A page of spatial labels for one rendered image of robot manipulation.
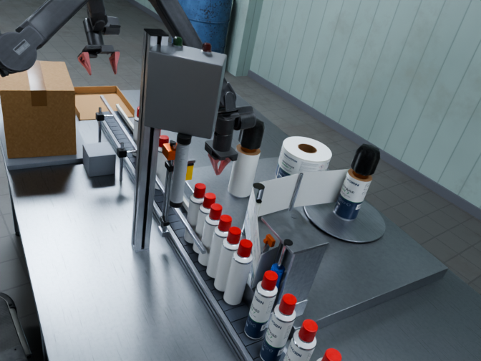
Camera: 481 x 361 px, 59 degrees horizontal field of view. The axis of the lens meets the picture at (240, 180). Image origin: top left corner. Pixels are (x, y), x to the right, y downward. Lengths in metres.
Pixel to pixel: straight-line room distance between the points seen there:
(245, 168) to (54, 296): 0.73
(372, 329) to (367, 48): 3.39
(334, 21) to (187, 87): 3.74
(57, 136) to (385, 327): 1.32
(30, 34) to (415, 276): 1.28
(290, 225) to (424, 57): 3.18
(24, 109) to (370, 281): 1.31
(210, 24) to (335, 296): 4.23
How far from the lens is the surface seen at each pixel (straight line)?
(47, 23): 1.06
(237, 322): 1.17
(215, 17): 5.19
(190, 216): 1.28
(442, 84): 4.02
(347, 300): 1.33
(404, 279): 1.50
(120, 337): 1.17
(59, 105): 1.70
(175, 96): 1.03
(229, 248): 1.11
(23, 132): 1.74
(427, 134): 4.11
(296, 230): 1.06
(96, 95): 2.38
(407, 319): 1.45
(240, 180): 1.54
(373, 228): 1.64
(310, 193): 1.55
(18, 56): 1.01
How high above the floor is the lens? 1.77
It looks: 32 degrees down
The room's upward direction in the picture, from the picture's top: 12 degrees clockwise
